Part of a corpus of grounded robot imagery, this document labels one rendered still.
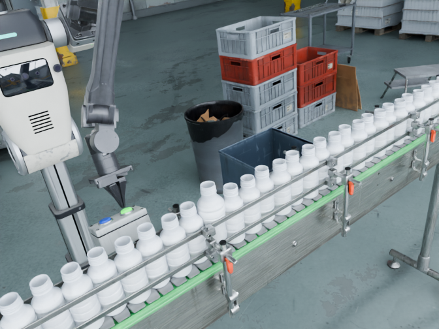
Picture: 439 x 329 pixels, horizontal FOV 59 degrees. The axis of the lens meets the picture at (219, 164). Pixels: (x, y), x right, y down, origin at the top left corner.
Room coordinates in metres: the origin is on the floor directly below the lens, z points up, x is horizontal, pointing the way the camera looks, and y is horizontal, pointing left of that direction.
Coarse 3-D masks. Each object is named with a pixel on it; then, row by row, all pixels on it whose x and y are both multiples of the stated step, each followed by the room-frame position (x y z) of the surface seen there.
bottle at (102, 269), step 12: (96, 252) 0.66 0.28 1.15; (96, 264) 0.62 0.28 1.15; (108, 264) 0.64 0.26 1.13; (96, 276) 0.62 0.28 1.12; (108, 276) 0.62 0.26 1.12; (108, 288) 0.62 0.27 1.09; (120, 288) 0.63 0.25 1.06; (108, 300) 0.61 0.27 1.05; (120, 300) 0.62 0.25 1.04; (120, 312) 0.62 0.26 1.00
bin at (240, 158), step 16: (272, 128) 1.63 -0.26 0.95; (240, 144) 1.53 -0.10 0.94; (256, 144) 1.58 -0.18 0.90; (272, 144) 1.63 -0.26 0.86; (288, 144) 1.55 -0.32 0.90; (224, 160) 1.44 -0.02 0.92; (240, 160) 1.52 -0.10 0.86; (256, 160) 1.57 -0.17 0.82; (272, 160) 1.63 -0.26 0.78; (224, 176) 1.45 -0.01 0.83; (240, 176) 1.36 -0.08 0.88
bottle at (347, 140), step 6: (342, 126) 1.11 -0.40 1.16; (348, 126) 1.10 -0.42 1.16; (342, 132) 1.08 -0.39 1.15; (348, 132) 1.08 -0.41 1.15; (342, 138) 1.08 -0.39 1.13; (348, 138) 1.08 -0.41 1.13; (342, 144) 1.07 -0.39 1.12; (348, 144) 1.07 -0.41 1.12; (348, 156) 1.07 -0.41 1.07; (348, 162) 1.07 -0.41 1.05
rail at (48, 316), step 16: (384, 128) 1.15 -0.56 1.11; (416, 128) 1.27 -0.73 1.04; (304, 176) 0.94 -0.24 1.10; (336, 176) 1.02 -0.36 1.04; (272, 192) 0.87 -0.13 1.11; (240, 208) 0.80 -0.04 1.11; (256, 224) 0.83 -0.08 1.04; (112, 256) 0.69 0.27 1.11; (160, 256) 0.67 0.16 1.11; (128, 272) 0.63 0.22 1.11; (176, 272) 0.69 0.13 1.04; (96, 288) 0.59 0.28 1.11; (144, 288) 0.64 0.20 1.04; (48, 320) 0.53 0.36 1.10; (96, 320) 0.58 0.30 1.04
